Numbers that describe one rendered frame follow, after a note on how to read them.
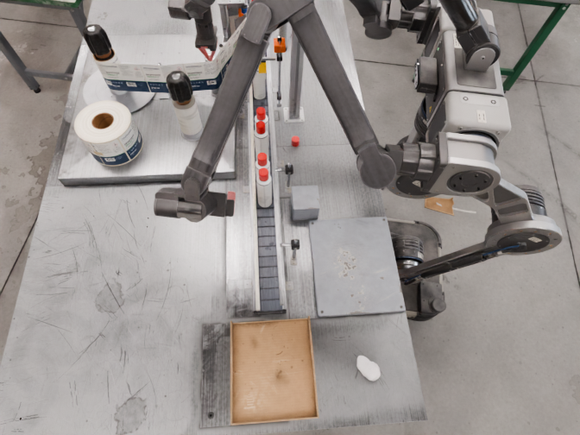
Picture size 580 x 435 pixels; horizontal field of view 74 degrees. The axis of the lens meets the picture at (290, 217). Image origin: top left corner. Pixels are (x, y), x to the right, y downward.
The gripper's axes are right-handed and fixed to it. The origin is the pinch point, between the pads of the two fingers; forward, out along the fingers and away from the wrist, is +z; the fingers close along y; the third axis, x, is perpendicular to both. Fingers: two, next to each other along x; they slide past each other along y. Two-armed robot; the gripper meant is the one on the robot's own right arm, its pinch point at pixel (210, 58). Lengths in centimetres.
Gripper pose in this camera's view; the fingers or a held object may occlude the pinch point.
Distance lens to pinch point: 149.8
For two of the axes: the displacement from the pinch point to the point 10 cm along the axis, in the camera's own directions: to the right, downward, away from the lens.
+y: 0.1, 8.7, -5.0
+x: 10.0, 0.1, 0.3
